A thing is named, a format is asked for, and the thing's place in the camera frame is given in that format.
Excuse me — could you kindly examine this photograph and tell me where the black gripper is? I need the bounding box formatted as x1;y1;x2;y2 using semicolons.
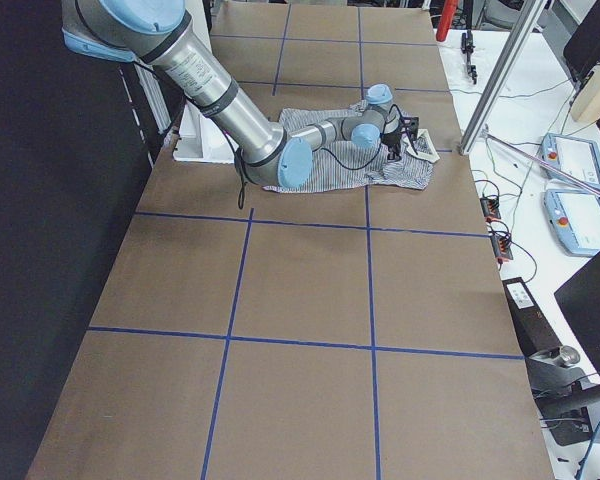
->
382;117;402;159

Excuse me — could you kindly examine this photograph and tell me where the striped polo shirt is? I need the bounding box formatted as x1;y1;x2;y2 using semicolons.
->
267;129;439;193

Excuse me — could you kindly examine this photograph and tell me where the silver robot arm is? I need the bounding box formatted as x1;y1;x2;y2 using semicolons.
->
61;1;404;189

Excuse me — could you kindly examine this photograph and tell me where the upper orange terminal block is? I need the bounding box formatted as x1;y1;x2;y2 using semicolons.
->
479;196;501;223

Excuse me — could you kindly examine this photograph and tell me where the orange terminal block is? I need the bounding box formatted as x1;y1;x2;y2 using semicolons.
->
479;196;501;223
490;233;513;264

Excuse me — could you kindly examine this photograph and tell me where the black clamp tool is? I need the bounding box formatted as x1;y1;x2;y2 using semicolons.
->
461;28;478;85

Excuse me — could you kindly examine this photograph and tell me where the red cylinder object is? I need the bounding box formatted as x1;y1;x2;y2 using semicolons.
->
436;0;459;42

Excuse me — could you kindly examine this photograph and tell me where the lower orange terminal block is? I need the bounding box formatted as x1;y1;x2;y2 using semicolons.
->
490;233;513;264

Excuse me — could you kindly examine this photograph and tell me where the upper teach pendant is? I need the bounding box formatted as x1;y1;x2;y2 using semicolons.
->
539;133;600;190

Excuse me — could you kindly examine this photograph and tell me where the teach pendant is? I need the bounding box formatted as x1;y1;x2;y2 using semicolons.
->
539;133;600;190
543;189;600;257

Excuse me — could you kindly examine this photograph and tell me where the lower teach pendant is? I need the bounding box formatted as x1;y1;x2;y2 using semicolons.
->
543;189;600;257

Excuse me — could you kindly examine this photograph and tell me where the brown paper table cover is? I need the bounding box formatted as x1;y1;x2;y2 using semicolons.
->
28;3;553;479

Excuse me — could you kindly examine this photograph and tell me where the black box with label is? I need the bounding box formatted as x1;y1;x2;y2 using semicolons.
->
502;277;562;357

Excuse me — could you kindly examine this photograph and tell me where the black monitor corner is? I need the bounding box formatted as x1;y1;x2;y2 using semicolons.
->
554;251;600;371

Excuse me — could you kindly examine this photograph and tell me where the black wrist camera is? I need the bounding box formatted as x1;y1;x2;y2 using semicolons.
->
400;115;419;142

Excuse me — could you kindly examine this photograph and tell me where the aluminium frame post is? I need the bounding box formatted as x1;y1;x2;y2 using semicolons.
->
458;0;546;155

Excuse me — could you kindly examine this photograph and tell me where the black camera stand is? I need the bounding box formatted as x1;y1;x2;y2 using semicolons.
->
525;346;600;446

